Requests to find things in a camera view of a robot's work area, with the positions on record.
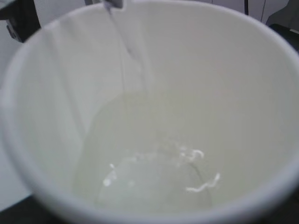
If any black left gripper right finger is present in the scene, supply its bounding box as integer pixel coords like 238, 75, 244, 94
264, 199, 299, 224

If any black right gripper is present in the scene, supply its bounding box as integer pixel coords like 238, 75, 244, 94
0, 0, 42, 43

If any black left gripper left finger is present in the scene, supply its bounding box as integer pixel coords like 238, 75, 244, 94
0, 196, 52, 224

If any clear plastic water bottle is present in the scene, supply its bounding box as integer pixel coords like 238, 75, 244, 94
102, 0, 125, 11

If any white paper cup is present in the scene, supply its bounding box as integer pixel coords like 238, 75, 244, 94
0, 0, 299, 224

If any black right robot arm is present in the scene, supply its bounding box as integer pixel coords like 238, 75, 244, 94
0, 0, 299, 50

